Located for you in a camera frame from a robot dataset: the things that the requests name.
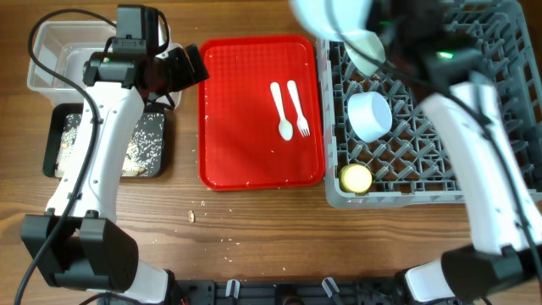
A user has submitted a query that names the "food crumb on table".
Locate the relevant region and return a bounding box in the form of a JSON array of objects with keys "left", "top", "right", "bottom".
[{"left": 188, "top": 210, "right": 196, "bottom": 223}]

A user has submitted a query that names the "white plastic spoon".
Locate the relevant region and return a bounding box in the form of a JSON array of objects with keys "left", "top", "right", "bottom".
[{"left": 270, "top": 82, "right": 293, "bottom": 141}]

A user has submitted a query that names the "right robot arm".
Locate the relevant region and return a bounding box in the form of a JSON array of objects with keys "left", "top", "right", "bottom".
[{"left": 366, "top": 1, "right": 541, "bottom": 304}]

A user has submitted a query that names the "light blue bowl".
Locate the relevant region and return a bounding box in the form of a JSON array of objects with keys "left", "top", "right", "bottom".
[{"left": 347, "top": 91, "right": 392, "bottom": 142}]

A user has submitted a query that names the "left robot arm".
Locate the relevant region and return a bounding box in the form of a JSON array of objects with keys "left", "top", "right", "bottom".
[{"left": 20, "top": 4, "right": 208, "bottom": 304}]

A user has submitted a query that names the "green bowl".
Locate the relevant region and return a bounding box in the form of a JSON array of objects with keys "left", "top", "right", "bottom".
[{"left": 345, "top": 31, "right": 386, "bottom": 76}]

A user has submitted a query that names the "light blue plate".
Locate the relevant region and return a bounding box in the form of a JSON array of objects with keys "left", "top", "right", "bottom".
[{"left": 289, "top": 0, "right": 373, "bottom": 42}]

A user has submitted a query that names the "white plastic fork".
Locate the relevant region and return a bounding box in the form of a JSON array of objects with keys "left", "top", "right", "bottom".
[{"left": 287, "top": 80, "right": 310, "bottom": 137}]

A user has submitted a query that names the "grey dishwasher rack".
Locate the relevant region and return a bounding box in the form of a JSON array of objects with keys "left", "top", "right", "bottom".
[{"left": 316, "top": 1, "right": 541, "bottom": 208}]

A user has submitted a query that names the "food scraps and rice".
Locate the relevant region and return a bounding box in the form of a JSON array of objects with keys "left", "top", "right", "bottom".
[{"left": 52, "top": 113, "right": 166, "bottom": 178}]

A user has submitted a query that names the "clear plastic waste bin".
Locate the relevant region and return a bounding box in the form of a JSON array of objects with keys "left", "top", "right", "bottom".
[{"left": 27, "top": 21, "right": 116, "bottom": 106}]

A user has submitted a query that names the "yellow plastic cup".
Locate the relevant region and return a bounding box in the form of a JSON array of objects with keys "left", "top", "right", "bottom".
[{"left": 339, "top": 164, "right": 373, "bottom": 193}]

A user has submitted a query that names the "black rectangular tray bin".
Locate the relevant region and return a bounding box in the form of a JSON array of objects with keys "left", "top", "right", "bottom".
[{"left": 42, "top": 103, "right": 166, "bottom": 178}]

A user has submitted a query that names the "red serving tray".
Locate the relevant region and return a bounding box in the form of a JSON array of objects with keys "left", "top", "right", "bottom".
[{"left": 198, "top": 35, "right": 325, "bottom": 191}]

